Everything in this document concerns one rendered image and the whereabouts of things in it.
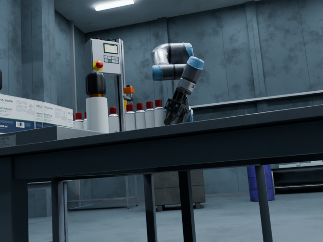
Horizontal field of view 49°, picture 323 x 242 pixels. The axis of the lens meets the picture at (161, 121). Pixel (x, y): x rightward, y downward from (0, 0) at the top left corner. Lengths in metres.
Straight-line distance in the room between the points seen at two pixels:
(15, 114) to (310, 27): 11.10
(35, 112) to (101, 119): 0.26
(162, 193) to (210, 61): 5.48
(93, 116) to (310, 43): 10.70
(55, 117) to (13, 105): 0.22
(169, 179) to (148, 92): 4.89
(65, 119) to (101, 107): 0.24
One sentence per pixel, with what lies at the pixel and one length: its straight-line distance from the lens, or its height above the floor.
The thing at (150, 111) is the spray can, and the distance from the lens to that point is 1.69.
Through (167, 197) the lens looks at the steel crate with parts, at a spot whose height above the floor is 0.28.
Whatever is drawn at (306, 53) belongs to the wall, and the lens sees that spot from 11.77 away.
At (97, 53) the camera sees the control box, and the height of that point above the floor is 1.39.
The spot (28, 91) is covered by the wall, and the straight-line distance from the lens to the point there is 9.41.
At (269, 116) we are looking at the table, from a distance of 0.68.
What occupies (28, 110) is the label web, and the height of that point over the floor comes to 1.02.
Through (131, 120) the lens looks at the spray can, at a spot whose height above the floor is 1.00.
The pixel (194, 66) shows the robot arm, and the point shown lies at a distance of 1.61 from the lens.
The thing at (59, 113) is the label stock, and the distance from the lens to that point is 1.62.
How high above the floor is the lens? 0.73
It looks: 9 degrees up
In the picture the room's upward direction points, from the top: 4 degrees counter-clockwise
